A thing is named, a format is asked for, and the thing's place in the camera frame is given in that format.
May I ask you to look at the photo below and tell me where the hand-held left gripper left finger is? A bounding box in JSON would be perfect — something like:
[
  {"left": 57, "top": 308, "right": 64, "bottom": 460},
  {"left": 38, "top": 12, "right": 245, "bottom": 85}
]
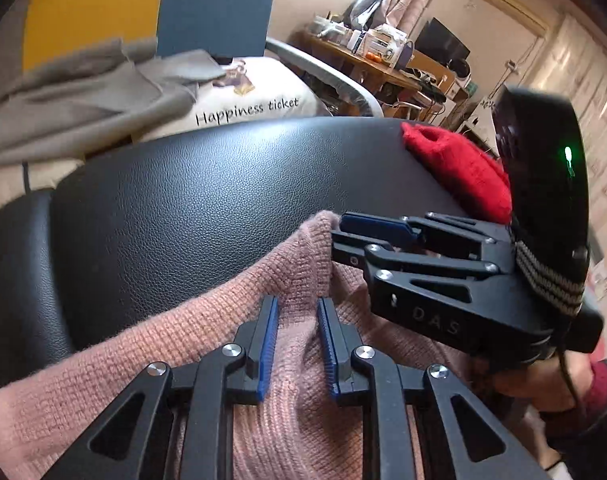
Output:
[{"left": 40, "top": 295, "right": 280, "bottom": 480}]

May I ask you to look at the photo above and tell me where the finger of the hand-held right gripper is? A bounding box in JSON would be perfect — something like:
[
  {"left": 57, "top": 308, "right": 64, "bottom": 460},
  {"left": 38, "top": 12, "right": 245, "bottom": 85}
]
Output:
[
  {"left": 331, "top": 232, "right": 559, "bottom": 361},
  {"left": 340, "top": 211, "right": 514, "bottom": 261}
]

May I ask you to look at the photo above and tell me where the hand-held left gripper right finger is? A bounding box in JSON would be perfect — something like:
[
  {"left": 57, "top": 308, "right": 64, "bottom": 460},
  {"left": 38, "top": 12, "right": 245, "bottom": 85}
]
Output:
[{"left": 317, "top": 297, "right": 549, "bottom": 480}]

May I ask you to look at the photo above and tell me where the pink knitted sweater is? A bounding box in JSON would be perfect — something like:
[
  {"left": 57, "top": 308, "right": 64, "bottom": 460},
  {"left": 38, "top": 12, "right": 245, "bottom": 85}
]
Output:
[{"left": 0, "top": 210, "right": 549, "bottom": 480}]

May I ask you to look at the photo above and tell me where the person's right forearm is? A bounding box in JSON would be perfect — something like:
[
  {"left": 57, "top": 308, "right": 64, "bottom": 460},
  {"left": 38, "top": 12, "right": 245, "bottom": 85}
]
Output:
[{"left": 538, "top": 357, "right": 607, "bottom": 471}]

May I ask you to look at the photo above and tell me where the person's right hand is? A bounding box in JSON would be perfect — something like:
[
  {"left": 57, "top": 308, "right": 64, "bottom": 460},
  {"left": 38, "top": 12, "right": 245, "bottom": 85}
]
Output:
[{"left": 476, "top": 350, "right": 584, "bottom": 413}]

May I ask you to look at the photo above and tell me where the red knitted garment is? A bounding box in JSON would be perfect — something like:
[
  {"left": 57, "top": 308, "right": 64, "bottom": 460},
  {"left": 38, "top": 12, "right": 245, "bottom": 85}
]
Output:
[{"left": 401, "top": 122, "right": 513, "bottom": 225}]

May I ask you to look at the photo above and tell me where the wide ship patterned curtain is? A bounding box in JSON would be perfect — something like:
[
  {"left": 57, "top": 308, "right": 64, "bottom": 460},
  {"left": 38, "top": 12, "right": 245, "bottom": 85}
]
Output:
[{"left": 528, "top": 15, "right": 607, "bottom": 211}]

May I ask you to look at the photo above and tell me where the round stool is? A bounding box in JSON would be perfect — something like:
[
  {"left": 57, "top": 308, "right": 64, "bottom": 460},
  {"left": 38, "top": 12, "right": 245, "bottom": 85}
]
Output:
[{"left": 383, "top": 90, "right": 444, "bottom": 121}]

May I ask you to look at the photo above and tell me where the light wooden desk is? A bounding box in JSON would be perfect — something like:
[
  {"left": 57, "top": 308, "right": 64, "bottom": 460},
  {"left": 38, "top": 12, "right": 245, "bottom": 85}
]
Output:
[{"left": 408, "top": 50, "right": 471, "bottom": 101}]

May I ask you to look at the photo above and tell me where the brown wooden desk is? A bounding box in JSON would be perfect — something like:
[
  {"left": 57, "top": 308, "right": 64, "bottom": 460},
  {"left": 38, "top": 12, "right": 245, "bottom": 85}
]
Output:
[{"left": 290, "top": 30, "right": 424, "bottom": 106}]

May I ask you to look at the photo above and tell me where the black monitor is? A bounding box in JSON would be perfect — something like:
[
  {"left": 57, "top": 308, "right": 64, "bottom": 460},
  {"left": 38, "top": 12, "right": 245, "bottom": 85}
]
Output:
[{"left": 414, "top": 17, "right": 471, "bottom": 66}]

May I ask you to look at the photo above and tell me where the white printed seat cushion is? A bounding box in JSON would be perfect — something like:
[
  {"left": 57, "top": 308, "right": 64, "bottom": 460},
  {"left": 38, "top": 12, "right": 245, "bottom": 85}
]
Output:
[{"left": 0, "top": 56, "right": 318, "bottom": 206}]

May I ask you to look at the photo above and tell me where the beige air conditioner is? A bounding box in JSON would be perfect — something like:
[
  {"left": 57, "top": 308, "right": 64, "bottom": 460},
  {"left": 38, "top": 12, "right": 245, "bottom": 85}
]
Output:
[{"left": 481, "top": 0, "right": 551, "bottom": 36}]

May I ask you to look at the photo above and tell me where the group of jars and boxes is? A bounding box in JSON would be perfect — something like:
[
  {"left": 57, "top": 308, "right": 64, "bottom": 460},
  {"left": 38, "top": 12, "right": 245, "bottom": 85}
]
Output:
[{"left": 311, "top": 10, "right": 409, "bottom": 66}]

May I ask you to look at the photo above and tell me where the grey hanging garment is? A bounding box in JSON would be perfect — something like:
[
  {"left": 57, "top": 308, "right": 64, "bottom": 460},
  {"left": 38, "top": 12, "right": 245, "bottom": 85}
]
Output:
[{"left": 343, "top": 0, "right": 389, "bottom": 28}]

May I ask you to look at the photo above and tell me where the grey yellow blue sofa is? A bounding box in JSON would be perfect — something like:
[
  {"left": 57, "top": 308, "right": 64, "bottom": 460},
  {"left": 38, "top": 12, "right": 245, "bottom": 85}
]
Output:
[{"left": 0, "top": 0, "right": 384, "bottom": 201}]

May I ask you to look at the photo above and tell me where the black cable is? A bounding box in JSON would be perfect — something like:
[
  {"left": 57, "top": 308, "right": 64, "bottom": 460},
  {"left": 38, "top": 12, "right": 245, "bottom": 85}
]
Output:
[{"left": 556, "top": 347, "right": 584, "bottom": 413}]

